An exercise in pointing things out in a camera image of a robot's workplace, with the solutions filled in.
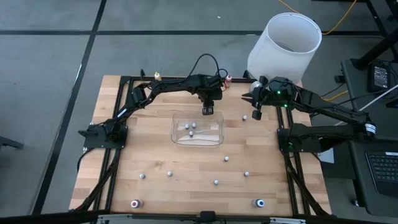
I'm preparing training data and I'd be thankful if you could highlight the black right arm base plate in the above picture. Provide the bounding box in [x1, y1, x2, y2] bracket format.
[277, 127, 323, 154]

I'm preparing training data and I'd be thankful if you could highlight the black sleeved cable bundle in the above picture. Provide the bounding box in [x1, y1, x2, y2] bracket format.
[284, 152, 332, 216]
[74, 151, 121, 212]

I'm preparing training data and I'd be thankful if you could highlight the white shade table lamp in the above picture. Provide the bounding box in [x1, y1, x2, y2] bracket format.
[247, 12, 323, 93]

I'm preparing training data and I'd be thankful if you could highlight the white paper sheet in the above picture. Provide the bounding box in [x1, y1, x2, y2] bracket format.
[318, 148, 335, 164]

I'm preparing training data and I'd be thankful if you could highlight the black left wrist camera cable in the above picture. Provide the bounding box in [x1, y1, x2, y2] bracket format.
[188, 53, 229, 82]

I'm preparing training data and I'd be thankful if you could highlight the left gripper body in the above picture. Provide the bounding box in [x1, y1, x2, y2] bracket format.
[195, 74, 223, 108]

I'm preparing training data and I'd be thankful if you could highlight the laptop keyboard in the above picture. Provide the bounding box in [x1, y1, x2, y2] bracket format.
[365, 151, 398, 198]

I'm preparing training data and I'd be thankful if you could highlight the yellow power cord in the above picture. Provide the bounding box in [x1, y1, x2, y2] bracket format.
[277, 0, 358, 35]

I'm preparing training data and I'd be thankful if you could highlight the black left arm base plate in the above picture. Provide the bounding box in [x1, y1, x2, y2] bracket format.
[78, 123, 129, 149]

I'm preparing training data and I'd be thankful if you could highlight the black chair base leg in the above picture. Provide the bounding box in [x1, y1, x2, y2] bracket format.
[0, 135, 25, 150]

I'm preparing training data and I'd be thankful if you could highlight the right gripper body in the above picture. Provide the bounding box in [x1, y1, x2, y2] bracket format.
[252, 76, 279, 121]

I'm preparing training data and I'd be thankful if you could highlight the dark grey side desk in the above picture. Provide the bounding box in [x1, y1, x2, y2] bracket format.
[340, 58, 398, 218]

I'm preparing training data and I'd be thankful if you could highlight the clear plastic bin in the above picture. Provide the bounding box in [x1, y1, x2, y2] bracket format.
[170, 111, 225, 148]

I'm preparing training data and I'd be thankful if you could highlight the thin white rod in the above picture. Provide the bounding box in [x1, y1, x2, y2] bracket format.
[356, 84, 398, 112]

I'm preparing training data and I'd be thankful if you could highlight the black metal stand leg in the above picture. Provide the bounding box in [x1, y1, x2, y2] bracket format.
[351, 29, 398, 71]

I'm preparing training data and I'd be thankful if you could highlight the black front frame bar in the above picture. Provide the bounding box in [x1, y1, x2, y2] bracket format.
[0, 208, 398, 224]

